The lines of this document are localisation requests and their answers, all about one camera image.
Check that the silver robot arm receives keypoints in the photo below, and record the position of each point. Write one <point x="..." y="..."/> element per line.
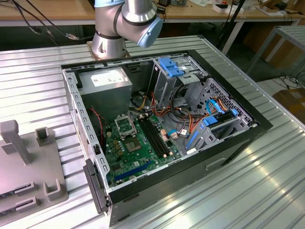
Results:
<point x="135" y="16"/>

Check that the CPU socket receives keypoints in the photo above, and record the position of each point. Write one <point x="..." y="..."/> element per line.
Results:
<point x="131" y="146"/>

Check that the black RAM slot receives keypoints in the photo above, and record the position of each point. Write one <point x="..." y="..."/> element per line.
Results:
<point x="158" y="136"/>
<point x="152" y="137"/>
<point x="149" y="138"/>
<point x="155" y="136"/>

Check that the green motherboard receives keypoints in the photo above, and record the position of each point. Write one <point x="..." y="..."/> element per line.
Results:
<point x="140" y="160"/>

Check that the white power connector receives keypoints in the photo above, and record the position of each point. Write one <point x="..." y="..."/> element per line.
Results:
<point x="109" y="134"/>

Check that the grey power supply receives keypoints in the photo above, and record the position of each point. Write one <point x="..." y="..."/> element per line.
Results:
<point x="104" y="100"/>

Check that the blue drive latch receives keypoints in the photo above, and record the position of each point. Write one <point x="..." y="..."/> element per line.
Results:
<point x="170" y="67"/>

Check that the blue disk carrier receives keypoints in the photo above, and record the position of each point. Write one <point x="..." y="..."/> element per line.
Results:
<point x="210" y="121"/>

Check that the black case fan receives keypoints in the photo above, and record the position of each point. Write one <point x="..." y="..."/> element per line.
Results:
<point x="95" y="128"/>

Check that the blue expansion slot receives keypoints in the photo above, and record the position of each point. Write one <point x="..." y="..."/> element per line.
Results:
<point x="133" y="171"/>

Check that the black square chip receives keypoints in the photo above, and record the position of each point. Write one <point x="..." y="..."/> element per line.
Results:
<point x="117" y="167"/>

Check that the grey disk bay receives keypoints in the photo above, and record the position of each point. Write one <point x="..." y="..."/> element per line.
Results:
<point x="215" y="139"/>

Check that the black PC case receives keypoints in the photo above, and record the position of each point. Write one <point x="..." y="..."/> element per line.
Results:
<point x="166" y="188"/>

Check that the black plastic case panel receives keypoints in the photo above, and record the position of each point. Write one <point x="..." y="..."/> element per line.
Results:
<point x="95" y="186"/>

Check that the white flat box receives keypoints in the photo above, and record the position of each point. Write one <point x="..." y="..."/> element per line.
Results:
<point x="219" y="9"/>

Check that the grey parts rack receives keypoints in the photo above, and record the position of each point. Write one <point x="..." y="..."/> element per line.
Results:
<point x="35" y="167"/>

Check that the wooden workbench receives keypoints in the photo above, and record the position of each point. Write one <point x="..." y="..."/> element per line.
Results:
<point x="59" y="10"/>

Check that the small brown cardboard box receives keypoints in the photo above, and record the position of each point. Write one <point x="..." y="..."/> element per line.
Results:
<point x="293" y="102"/>

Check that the large brown cardboard box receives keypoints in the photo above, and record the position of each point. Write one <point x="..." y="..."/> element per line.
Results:
<point x="283" y="52"/>

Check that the flat cardboard piece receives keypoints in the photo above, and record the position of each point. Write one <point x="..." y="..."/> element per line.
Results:
<point x="264" y="9"/>

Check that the blue carrier rail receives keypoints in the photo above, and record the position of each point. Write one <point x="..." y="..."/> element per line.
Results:
<point x="192" y="139"/>

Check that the grey metal frame table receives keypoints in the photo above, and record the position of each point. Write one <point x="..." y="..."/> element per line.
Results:
<point x="293" y="31"/>

